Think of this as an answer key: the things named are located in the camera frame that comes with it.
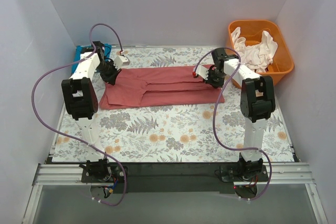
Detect red t shirt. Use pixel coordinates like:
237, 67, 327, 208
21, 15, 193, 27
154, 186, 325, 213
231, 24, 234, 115
99, 66, 221, 110

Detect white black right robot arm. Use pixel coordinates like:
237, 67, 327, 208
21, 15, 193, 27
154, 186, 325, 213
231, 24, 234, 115
193, 47, 276, 181

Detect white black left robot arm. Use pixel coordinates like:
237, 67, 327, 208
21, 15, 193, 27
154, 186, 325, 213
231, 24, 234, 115
61, 41, 121, 150

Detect white t shirts in basket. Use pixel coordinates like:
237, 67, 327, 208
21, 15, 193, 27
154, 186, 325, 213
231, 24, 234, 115
231, 27, 278, 72

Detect folded blue t shirt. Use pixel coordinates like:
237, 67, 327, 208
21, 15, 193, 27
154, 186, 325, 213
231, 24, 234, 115
71, 43, 112, 74

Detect floral table mat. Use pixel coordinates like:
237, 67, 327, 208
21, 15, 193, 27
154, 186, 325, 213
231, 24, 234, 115
50, 47, 295, 163

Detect orange plastic basket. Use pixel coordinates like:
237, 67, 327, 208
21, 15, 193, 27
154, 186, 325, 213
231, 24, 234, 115
226, 20, 294, 85

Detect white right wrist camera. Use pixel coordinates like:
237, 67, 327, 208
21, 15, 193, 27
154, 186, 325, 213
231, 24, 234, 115
192, 65, 209, 80

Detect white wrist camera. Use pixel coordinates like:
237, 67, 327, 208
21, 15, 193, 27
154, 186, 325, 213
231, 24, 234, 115
113, 55, 130, 69
192, 65, 209, 80

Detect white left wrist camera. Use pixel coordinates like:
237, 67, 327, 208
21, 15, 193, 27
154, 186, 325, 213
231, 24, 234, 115
113, 55, 130, 69

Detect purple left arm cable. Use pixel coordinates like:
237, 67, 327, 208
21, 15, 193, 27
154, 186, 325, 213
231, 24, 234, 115
31, 23, 129, 207

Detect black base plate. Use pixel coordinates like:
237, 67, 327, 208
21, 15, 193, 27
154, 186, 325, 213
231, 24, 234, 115
79, 162, 269, 194

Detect aluminium frame rail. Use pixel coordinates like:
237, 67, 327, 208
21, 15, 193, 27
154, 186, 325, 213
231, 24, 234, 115
33, 162, 316, 185

